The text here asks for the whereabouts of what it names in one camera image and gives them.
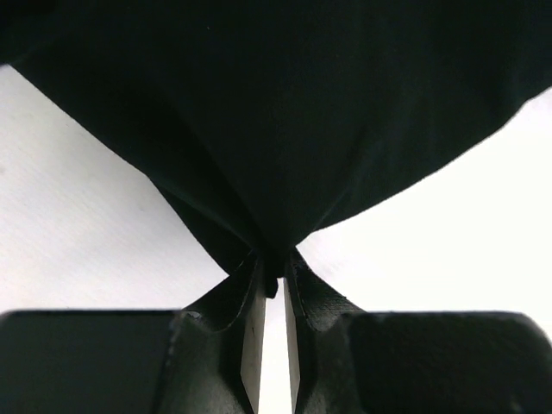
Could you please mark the black daisy print t-shirt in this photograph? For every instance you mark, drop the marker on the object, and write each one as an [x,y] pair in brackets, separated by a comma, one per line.
[261,122]

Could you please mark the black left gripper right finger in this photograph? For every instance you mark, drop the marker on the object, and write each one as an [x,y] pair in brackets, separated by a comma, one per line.
[344,359]

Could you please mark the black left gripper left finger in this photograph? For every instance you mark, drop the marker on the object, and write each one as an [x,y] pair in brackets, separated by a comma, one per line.
[204,358]

